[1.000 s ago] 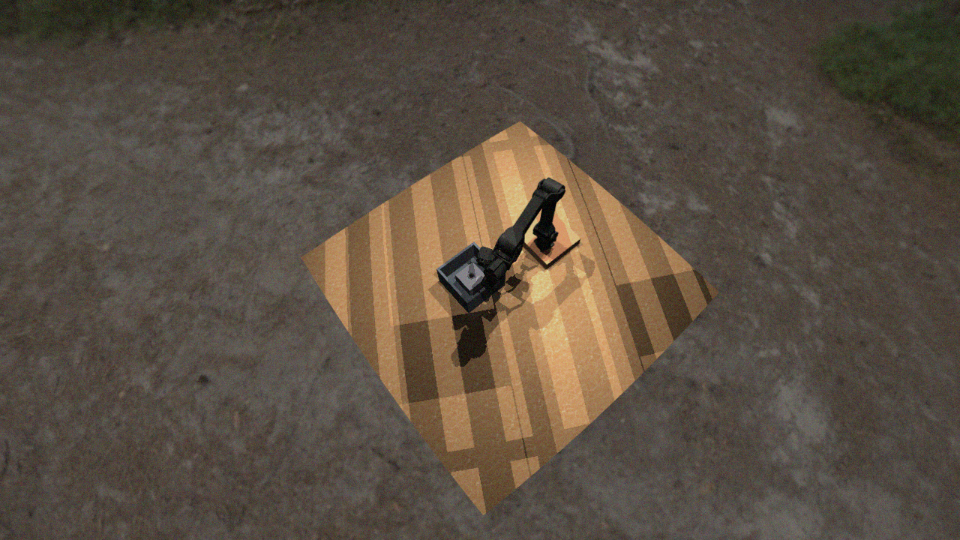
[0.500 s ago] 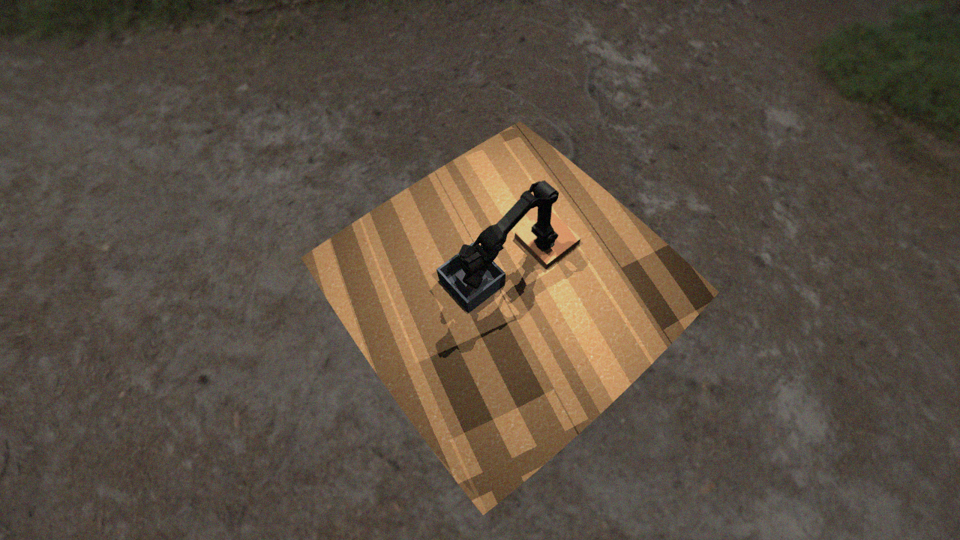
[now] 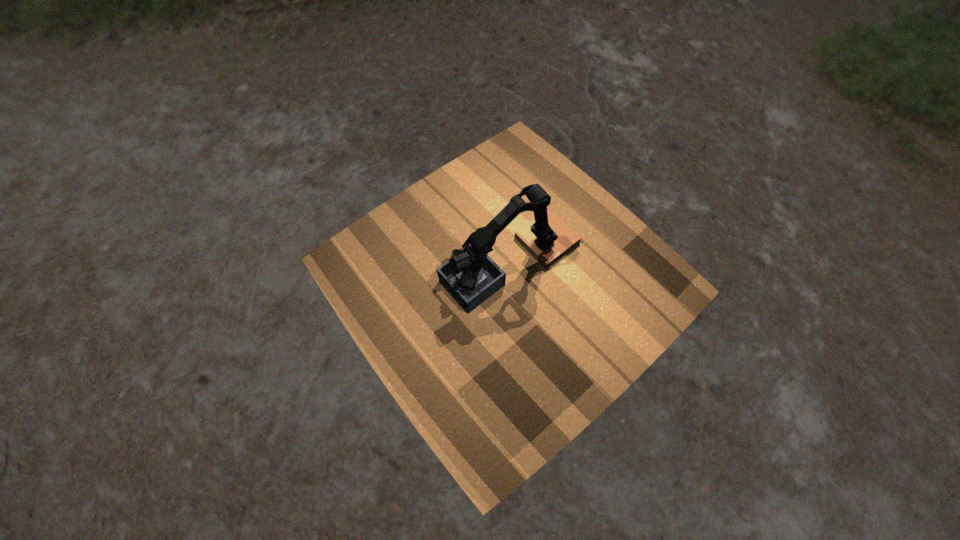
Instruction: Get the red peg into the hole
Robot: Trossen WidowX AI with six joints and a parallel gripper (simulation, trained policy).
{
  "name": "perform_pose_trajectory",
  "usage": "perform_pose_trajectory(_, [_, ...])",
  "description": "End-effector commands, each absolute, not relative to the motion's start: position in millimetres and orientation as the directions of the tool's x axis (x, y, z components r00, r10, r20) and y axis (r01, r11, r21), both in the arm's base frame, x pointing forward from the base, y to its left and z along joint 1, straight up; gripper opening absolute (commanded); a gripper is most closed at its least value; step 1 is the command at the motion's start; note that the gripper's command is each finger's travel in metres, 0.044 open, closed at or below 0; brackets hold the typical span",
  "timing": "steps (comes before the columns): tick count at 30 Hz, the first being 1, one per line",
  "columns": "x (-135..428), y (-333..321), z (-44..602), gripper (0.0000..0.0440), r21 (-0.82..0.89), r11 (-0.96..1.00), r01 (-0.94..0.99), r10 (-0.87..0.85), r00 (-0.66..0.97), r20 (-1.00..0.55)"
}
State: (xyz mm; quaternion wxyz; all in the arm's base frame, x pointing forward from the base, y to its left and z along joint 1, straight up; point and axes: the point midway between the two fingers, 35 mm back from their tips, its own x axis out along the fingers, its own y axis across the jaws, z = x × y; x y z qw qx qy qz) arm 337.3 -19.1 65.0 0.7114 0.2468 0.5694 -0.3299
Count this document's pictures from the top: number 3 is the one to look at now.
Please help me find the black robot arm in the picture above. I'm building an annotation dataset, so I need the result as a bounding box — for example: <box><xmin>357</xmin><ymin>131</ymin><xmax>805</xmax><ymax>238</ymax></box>
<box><xmin>449</xmin><ymin>184</ymin><xmax>559</xmax><ymax>274</ymax></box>

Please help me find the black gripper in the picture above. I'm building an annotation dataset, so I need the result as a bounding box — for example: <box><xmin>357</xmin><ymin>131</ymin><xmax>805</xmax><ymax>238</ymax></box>
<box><xmin>458</xmin><ymin>263</ymin><xmax>483</xmax><ymax>291</ymax></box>

